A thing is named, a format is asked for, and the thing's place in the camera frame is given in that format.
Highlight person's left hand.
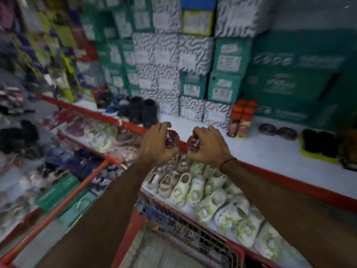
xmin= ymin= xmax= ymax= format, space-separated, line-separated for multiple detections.
xmin=138 ymin=122 xmax=180 ymax=168

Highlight person's right hand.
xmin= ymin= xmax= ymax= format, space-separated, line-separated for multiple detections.
xmin=186 ymin=126 xmax=237 ymax=169

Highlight round brown polish tin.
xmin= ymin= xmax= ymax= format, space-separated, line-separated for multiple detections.
xmin=165 ymin=130 xmax=180 ymax=149
xmin=186 ymin=135 xmax=201 ymax=153

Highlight person's right forearm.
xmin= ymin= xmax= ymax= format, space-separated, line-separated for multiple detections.
xmin=222 ymin=159 xmax=357 ymax=268

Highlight person's left forearm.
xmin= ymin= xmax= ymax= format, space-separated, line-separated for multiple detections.
xmin=35 ymin=160 xmax=161 ymax=268

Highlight dark wrist band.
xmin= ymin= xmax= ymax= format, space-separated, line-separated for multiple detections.
xmin=219 ymin=157 xmax=238 ymax=172

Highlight cluster of red-capped bottles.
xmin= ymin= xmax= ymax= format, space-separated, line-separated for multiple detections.
xmin=227 ymin=98 xmax=258 ymax=139

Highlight blue sandals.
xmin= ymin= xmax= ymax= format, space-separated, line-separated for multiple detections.
xmin=104 ymin=92 xmax=129 ymax=116

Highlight row of pink beige sandals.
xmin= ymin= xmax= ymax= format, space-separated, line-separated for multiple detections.
xmin=56 ymin=114 xmax=145 ymax=162

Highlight red-edged white shelf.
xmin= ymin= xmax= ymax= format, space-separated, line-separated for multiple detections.
xmin=36 ymin=92 xmax=357 ymax=214

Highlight stack of zebra-patterned shoe boxes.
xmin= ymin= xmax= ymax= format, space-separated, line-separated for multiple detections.
xmin=132 ymin=0 xmax=272 ymax=129

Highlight row of white green clogs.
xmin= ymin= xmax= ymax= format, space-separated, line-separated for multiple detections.
xmin=142 ymin=153 xmax=307 ymax=268

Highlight stack of green shoe boxes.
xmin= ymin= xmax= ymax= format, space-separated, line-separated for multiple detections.
xmin=79 ymin=0 xmax=253 ymax=105

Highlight row of dark blue shoes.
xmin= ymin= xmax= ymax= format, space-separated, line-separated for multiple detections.
xmin=36 ymin=146 xmax=105 ymax=180

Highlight small black shoe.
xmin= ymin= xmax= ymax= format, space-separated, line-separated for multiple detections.
xmin=302 ymin=129 xmax=320 ymax=153
xmin=318 ymin=132 xmax=338 ymax=158

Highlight stack of large green cartons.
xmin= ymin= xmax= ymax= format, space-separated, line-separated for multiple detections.
xmin=242 ymin=29 xmax=357 ymax=132

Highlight blue and yellow box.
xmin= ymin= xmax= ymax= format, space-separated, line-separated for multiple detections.
xmin=181 ymin=0 xmax=217 ymax=36

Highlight teal flat box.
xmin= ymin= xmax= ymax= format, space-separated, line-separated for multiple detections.
xmin=59 ymin=191 xmax=97 ymax=225

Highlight yellow mat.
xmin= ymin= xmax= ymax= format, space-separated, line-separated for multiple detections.
xmin=300 ymin=133 xmax=341 ymax=165

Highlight green flat box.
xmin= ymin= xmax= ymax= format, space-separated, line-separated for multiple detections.
xmin=36 ymin=174 xmax=81 ymax=212

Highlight pile of black footwear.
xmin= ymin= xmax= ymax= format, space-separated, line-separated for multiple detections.
xmin=0 ymin=120 xmax=41 ymax=161

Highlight red wire shopping cart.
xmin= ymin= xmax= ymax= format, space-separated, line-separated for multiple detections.
xmin=0 ymin=157 xmax=246 ymax=268

